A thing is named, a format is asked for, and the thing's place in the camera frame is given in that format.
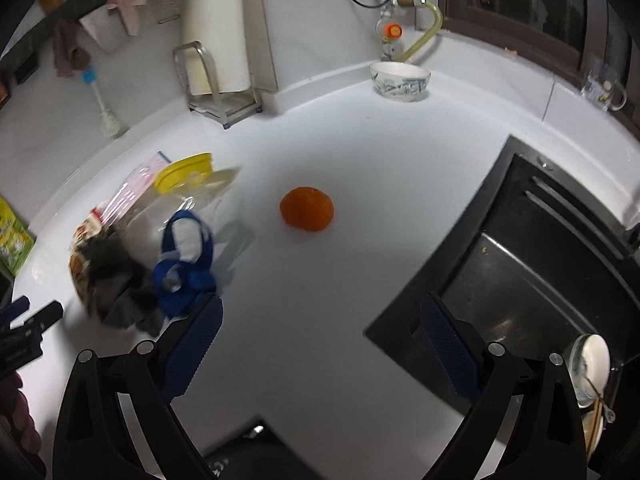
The steel cutting board rack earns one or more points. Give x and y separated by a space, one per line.
225 107

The green yellow detergent pouch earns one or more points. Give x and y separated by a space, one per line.
16 242

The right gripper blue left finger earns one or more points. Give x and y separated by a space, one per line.
190 343

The white cutting board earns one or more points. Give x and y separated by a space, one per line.
235 33

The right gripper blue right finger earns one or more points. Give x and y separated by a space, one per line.
449 345

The orange mandarin fruit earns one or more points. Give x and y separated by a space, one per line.
307 208

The brown hanging cloth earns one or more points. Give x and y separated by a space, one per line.
69 56

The patterned ceramic bowl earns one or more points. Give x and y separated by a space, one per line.
399 81

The person's left hand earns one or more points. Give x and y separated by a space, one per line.
15 414

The glass mug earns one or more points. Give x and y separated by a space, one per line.
602 88

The yellow plastic lid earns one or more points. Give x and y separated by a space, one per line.
192 169

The blue white snack wrapper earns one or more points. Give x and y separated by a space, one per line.
177 282

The blue handled bottle brush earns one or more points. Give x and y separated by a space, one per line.
110 124

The white bowl in rack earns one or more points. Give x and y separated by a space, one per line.
589 363

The dark framed window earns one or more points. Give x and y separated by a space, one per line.
567 37

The black kitchen sink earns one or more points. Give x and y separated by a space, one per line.
534 262

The gas valve with pipe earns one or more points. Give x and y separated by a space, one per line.
393 22

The pink toothbrush package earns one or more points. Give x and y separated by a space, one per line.
134 186

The brown snack bag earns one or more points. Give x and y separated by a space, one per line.
114 288

